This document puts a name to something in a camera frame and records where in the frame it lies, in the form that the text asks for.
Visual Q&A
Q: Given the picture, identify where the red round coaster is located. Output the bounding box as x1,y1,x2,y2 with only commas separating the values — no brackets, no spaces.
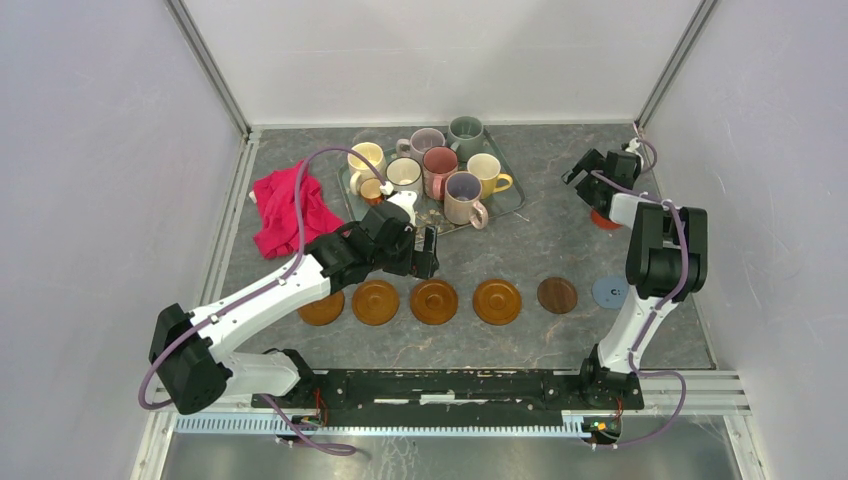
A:
590,210,621,231

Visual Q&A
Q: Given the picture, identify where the wooden coaster one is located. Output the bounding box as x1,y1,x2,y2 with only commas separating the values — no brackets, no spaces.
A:
352,280,400,326

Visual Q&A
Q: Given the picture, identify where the white black-rimmed mug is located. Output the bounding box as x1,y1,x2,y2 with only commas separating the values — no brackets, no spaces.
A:
386,157,423,197

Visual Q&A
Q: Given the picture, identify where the wooden coaster two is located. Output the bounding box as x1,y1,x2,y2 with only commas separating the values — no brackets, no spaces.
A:
410,279,459,325

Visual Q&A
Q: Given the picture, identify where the beige pink-handled mug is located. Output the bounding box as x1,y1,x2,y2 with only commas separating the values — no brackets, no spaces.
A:
443,171,489,230

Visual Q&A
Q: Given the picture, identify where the pink mug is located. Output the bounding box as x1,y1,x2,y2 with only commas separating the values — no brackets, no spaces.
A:
422,146,458,201

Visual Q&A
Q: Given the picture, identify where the wooden coaster three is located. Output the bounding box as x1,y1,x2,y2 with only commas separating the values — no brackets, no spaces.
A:
297,291,345,326

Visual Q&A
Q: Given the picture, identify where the blue round coaster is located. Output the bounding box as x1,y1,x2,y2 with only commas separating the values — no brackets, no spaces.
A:
591,275,629,310

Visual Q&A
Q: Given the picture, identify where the wooden coaster five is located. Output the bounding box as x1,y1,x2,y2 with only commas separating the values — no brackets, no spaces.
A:
472,279,523,326

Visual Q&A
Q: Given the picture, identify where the dark walnut coaster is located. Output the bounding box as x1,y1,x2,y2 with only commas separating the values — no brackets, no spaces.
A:
536,277,579,315

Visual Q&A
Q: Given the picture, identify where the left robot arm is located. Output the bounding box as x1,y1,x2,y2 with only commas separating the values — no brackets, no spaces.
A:
145,201,439,415

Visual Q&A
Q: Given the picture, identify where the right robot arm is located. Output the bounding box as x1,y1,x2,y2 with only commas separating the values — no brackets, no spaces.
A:
562,149,709,408

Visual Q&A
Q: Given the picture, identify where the small orange cup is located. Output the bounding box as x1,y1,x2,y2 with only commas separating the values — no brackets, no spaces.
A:
359,178,384,206

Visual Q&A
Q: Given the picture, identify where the cream mug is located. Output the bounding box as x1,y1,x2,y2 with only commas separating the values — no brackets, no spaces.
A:
347,142,386,195

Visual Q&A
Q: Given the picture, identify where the floral serving tray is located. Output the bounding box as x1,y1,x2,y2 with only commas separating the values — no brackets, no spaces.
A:
337,127,527,238

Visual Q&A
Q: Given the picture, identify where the lilac mug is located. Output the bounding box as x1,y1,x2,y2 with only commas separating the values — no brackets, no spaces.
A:
395,128,446,162

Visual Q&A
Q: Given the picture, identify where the red cloth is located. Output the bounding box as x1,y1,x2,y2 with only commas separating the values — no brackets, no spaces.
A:
252,161,343,260

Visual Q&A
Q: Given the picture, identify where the yellow mug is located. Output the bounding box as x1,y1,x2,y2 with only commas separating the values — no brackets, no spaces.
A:
466,153,514,199

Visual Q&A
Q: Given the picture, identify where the green mug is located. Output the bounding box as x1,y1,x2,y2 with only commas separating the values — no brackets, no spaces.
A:
446,116,485,163

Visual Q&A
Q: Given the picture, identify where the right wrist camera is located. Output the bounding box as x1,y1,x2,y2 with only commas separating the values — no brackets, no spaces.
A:
622,137,645,160

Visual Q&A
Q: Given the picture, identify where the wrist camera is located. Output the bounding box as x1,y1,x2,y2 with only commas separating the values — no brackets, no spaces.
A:
379,182,419,226
622,137,645,160

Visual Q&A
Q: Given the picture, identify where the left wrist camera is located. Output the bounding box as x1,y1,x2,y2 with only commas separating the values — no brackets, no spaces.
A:
379,182,419,226

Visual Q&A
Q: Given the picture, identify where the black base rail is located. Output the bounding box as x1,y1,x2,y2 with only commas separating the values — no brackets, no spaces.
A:
271,369,645,427

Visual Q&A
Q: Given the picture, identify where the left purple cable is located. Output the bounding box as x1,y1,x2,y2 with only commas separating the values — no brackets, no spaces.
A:
137,146,395,412

